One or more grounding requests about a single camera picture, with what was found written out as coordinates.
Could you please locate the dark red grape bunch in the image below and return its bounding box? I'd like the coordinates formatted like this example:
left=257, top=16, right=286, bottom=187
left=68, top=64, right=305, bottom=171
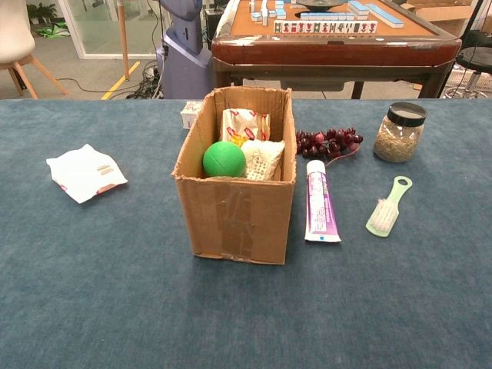
left=295, top=128, right=364, bottom=167

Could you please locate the glass jar with black lid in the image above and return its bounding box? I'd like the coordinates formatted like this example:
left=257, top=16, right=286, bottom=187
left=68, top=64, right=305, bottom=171
left=373, top=101, right=428, bottom=163

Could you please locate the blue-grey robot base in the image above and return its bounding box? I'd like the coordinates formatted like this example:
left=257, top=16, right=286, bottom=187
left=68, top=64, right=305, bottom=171
left=155, top=0, right=214, bottom=100

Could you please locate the brown cardboard box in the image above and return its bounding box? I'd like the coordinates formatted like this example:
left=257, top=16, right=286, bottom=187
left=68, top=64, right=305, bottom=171
left=171, top=86, right=298, bottom=266

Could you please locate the green ball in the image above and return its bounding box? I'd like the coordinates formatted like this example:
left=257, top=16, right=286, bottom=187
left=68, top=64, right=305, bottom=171
left=202, top=141, right=247, bottom=178

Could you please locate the red and white snack packet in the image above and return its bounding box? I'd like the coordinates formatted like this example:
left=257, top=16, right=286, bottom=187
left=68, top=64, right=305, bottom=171
left=219, top=108, right=271, bottom=148

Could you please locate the white purple toothpaste tube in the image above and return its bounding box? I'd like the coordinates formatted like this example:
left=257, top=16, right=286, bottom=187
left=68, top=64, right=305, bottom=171
left=304, top=160, right=342, bottom=244

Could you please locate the small white carton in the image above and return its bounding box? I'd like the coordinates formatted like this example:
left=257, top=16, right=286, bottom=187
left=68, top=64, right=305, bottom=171
left=180, top=101, right=204, bottom=131

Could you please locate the light green brush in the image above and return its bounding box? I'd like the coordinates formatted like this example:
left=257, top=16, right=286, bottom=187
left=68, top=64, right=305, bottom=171
left=365, top=175, right=414, bottom=238

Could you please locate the wooden mahjong table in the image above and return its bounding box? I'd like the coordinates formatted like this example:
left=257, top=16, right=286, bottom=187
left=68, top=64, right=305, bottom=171
left=211, top=0, right=462, bottom=100

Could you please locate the white flat packet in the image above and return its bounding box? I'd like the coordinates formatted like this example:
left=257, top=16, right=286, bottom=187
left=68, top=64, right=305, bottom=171
left=45, top=143, right=129, bottom=204

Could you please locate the face-up mahjong tile row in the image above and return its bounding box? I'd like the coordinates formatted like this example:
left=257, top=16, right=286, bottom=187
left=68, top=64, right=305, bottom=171
left=273, top=21, right=378, bottom=35

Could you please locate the blue-backed mahjong tile row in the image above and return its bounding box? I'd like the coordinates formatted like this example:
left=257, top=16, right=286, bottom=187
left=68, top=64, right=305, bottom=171
left=300, top=12, right=355, bottom=22

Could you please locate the wooden pole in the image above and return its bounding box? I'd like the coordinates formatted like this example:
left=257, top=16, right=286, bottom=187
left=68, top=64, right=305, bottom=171
left=116, top=0, right=131, bottom=81

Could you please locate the long slanted mahjong tile row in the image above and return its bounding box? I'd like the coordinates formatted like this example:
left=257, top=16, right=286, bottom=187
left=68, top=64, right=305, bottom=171
left=367, top=3, right=405, bottom=28

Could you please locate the white plastic basket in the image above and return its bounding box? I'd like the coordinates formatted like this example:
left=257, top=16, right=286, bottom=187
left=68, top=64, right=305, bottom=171
left=447, top=63, right=492, bottom=94

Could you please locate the green cloth heap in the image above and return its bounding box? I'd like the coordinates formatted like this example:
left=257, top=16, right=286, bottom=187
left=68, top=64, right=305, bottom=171
left=36, top=22, right=71, bottom=39

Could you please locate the open cardboard carton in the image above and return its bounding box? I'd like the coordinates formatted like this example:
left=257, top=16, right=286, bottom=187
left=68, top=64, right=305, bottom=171
left=407, top=0, right=481, bottom=38

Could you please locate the black round stool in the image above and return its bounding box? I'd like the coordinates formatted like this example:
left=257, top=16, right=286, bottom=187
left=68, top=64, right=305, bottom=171
left=445, top=46, right=492, bottom=99

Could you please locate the green potted plant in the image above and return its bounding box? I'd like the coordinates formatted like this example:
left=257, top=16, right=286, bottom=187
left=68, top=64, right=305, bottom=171
left=26, top=2, right=58, bottom=25

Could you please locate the white chair with wooden legs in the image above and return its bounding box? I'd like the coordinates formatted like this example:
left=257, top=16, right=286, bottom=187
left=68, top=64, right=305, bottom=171
left=0, top=0, right=70, bottom=100

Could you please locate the black floor cable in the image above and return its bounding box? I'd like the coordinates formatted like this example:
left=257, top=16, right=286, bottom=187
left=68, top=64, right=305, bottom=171
left=57, top=78, right=158, bottom=96

